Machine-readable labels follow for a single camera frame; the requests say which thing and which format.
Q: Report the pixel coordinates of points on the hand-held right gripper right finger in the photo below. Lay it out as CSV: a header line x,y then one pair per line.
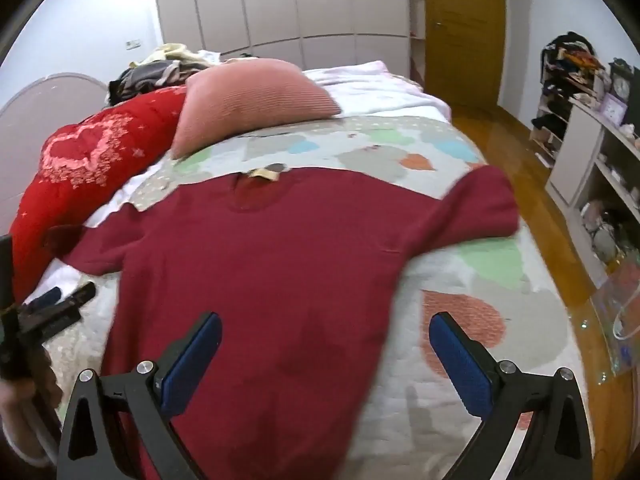
x,y
462,365

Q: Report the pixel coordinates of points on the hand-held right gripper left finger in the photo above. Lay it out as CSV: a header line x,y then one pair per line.
x,y
192,360

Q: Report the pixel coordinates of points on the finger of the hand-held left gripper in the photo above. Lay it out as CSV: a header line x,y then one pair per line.
x,y
80,294
47,297

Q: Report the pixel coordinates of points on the dark red sweater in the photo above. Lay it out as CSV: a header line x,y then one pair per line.
x,y
275,270

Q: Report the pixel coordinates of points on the person's left forearm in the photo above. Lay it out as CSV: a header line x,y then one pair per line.
x,y
22,425

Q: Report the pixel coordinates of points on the pile of dark clothes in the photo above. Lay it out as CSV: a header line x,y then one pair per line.
x,y
570,57

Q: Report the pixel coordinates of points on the white bed sheet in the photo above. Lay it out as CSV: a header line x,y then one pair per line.
x,y
125,197

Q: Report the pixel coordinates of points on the red quilt with pink print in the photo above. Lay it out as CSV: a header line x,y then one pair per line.
x,y
100,160

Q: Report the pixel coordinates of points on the clear plastic bag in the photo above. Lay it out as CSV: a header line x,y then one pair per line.
x,y
620,305

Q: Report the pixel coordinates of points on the patchwork quilt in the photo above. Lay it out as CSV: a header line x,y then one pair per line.
x,y
375,140

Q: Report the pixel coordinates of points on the white shelf unit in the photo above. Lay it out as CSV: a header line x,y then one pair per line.
x,y
582,150

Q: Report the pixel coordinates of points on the shoe rack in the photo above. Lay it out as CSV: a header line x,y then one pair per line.
x,y
547,125

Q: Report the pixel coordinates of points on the cream garment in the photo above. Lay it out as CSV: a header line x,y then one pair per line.
x,y
172,52

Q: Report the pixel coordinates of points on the pink ribbed pillow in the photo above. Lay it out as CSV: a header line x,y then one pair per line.
x,y
250,95

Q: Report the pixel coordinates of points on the pale pink blanket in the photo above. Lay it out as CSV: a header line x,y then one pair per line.
x,y
375,87

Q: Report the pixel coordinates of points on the purple card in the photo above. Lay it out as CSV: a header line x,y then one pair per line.
x,y
614,110

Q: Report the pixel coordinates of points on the table clock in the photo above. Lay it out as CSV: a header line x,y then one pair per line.
x,y
621,87

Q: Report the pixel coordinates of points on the wooden door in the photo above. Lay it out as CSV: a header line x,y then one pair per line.
x,y
460,35

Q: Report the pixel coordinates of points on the narrow open shelf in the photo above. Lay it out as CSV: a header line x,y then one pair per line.
x,y
415,20

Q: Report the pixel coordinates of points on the pale wardrobe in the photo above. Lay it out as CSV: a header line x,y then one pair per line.
x,y
275,0

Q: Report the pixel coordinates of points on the wall light switch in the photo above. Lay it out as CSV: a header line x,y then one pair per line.
x,y
134,45

